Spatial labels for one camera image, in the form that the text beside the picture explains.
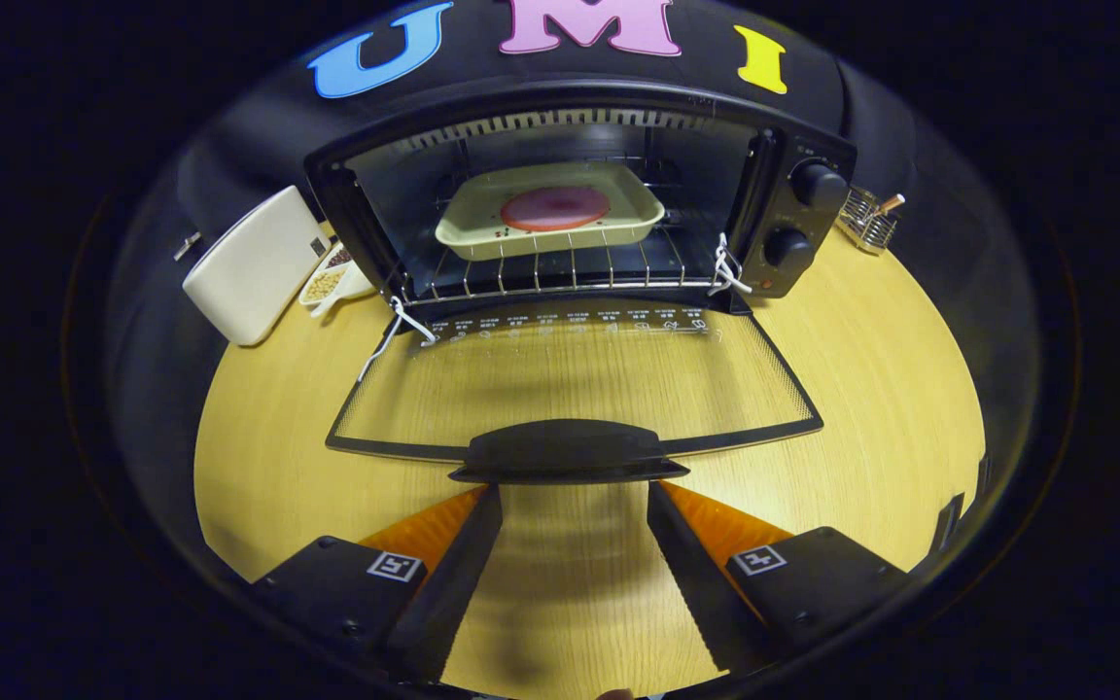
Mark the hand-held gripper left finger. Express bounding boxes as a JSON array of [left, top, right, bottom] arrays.
[[249, 483, 505, 682]]

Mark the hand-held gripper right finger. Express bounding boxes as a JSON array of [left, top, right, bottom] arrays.
[[646, 479, 911, 677]]

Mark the black toaster oven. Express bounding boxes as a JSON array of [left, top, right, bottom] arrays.
[[302, 80, 858, 485]]

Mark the cream square plate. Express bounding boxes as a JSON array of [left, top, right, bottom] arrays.
[[435, 161, 666, 262]]

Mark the pink ham slice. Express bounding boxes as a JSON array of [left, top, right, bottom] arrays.
[[501, 186, 612, 232]]

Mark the white pop-up toaster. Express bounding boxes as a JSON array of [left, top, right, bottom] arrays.
[[182, 185, 333, 347]]

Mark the white dish of nuts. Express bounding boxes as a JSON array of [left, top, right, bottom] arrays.
[[298, 243, 376, 319]]

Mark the wire mesh holder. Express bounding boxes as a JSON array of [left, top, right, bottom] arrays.
[[837, 185, 901, 256]]

